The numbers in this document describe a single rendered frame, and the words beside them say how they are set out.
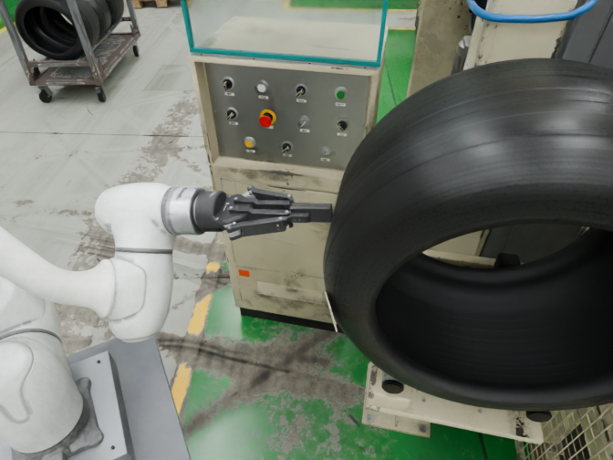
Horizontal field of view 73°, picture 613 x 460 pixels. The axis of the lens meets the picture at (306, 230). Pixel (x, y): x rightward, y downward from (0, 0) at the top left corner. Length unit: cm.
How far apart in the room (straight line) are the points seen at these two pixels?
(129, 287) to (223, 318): 138
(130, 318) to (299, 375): 124
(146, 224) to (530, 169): 60
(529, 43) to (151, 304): 79
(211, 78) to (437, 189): 99
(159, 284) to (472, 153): 56
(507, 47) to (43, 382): 105
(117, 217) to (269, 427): 124
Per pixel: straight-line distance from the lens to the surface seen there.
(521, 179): 51
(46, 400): 100
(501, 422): 106
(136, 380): 128
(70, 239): 283
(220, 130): 146
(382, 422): 186
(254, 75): 133
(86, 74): 444
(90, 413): 116
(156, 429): 120
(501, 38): 85
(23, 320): 110
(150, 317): 80
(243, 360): 199
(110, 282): 77
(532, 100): 58
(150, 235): 79
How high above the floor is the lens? 171
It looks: 43 degrees down
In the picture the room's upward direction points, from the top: straight up
